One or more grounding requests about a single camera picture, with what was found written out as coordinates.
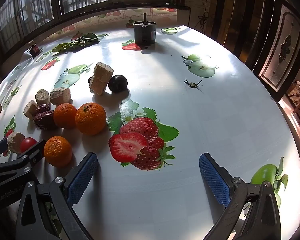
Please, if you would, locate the tan sawdust briquette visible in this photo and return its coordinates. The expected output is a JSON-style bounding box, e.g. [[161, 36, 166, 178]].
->
[[93, 62, 114, 83], [89, 76, 108, 96], [23, 100, 38, 119], [35, 89, 51, 106], [50, 87, 72, 106], [7, 132, 26, 154]]

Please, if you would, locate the fruit print tablecloth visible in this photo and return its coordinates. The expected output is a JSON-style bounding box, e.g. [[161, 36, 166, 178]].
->
[[0, 7, 300, 240]]

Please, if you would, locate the wooden door with glass panel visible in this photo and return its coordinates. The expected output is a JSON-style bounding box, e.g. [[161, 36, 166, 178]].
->
[[252, 0, 300, 100]]

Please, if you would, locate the hanging dark cord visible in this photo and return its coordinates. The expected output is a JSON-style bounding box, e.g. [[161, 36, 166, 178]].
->
[[197, 0, 210, 30]]

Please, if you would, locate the black cylindrical motor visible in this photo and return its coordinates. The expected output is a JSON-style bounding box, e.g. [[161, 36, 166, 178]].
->
[[133, 12, 157, 46]]

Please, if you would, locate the dried green calyx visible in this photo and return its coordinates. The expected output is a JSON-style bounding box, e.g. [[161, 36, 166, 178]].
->
[[183, 78, 203, 92]]

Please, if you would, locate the green leafy vegetable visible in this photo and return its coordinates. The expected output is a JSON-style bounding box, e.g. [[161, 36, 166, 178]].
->
[[51, 33, 100, 53]]

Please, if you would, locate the large dark plum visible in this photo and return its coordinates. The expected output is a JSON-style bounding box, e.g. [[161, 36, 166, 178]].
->
[[108, 75, 128, 93]]

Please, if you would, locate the orange mandarin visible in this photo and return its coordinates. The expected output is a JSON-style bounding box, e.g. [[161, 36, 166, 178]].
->
[[75, 102, 107, 135], [53, 103, 77, 129], [43, 136, 73, 168]]

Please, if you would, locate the red cherry tomato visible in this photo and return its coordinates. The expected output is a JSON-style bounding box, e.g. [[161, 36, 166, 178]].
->
[[20, 137, 37, 153]]

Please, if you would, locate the small wrinkled red date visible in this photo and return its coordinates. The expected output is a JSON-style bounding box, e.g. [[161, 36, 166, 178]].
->
[[35, 104, 52, 115]]

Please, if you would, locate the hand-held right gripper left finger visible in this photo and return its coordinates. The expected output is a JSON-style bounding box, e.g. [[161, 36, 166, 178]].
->
[[15, 152, 98, 240]]

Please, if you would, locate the small dark red bottle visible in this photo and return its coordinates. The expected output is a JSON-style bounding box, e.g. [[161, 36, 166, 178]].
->
[[28, 40, 42, 57]]

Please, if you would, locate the floral bag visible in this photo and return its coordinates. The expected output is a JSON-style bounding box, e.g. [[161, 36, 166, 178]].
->
[[286, 80, 300, 105]]

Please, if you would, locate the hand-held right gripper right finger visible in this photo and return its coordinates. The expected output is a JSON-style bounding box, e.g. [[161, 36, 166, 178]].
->
[[199, 153, 282, 240]]

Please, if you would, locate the large wrinkled red date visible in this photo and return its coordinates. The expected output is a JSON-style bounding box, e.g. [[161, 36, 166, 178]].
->
[[34, 110, 57, 130]]

